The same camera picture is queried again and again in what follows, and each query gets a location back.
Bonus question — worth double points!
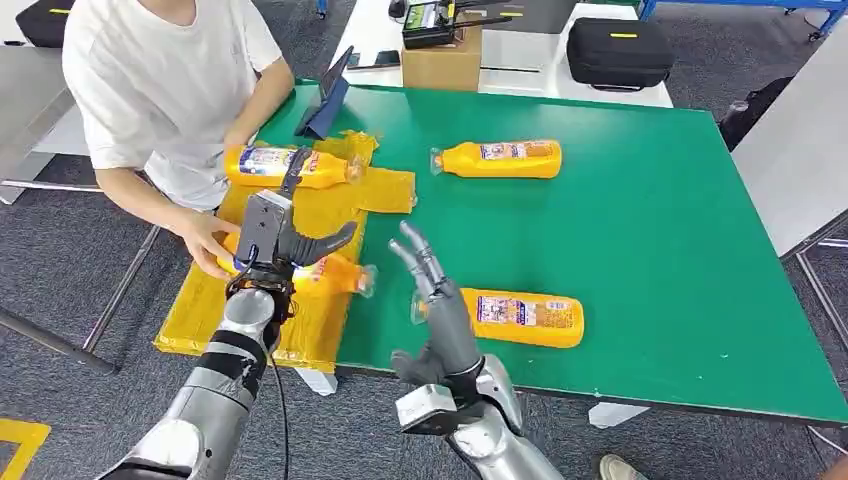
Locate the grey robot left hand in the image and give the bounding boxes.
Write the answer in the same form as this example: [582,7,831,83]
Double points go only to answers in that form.
[273,146,360,271]

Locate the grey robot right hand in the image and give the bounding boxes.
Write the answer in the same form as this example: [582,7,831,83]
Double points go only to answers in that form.
[388,220,484,392]

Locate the person's right hand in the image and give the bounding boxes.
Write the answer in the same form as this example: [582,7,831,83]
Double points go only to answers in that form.
[175,210,243,281]

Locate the orange drink bottle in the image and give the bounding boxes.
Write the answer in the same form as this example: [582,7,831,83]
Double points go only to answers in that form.
[430,139,563,180]
[410,288,586,350]
[223,144,366,190]
[217,231,378,298]

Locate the yellow sheet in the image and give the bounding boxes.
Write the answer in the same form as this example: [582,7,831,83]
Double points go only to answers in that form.
[153,130,417,374]

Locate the tablet in blue case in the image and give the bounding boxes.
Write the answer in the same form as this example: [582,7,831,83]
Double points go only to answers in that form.
[294,44,356,140]

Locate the person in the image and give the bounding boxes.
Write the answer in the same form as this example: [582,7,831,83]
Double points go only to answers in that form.
[61,0,296,281]

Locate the white table foot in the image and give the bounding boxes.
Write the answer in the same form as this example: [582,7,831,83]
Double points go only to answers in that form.
[294,367,338,397]
[588,402,651,430]

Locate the black phone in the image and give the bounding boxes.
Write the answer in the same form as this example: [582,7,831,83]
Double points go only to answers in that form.
[345,49,402,71]

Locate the grey table with steel legs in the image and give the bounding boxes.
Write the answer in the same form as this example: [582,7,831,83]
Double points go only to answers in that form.
[0,44,164,374]

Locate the brown cardboard box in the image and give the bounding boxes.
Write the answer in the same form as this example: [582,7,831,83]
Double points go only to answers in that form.
[401,26,483,93]

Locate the pale shoe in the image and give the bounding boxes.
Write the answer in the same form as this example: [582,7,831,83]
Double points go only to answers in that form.
[599,454,649,480]

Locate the black controller with screen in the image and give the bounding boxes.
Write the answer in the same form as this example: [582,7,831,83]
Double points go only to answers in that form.
[402,0,525,51]

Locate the black bag with yellow tag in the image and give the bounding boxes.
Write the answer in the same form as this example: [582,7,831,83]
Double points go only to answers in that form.
[14,0,75,49]

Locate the green table mat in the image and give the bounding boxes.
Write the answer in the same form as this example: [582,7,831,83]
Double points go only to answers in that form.
[254,79,848,425]

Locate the white table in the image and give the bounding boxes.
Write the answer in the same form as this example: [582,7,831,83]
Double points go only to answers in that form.
[329,0,674,109]

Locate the black hard carry case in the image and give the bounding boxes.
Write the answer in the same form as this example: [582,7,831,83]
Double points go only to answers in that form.
[566,16,676,91]

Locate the black bag with bottle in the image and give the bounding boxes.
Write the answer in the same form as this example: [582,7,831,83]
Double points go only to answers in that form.
[718,74,794,152]

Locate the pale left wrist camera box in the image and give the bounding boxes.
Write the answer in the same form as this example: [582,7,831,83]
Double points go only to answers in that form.
[235,190,294,266]

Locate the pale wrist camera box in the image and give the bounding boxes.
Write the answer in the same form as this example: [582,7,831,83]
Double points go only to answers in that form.
[235,190,294,266]
[396,384,460,437]

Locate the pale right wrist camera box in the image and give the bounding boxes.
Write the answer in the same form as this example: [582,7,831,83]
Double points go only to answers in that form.
[396,384,460,437]

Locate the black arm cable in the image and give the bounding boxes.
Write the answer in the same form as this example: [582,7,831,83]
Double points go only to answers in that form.
[263,331,293,480]

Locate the grey table with metal frame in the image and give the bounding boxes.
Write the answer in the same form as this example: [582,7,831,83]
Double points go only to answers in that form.
[730,16,848,352]

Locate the blue metal frame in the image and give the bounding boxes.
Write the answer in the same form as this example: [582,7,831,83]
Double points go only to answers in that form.
[639,0,848,41]

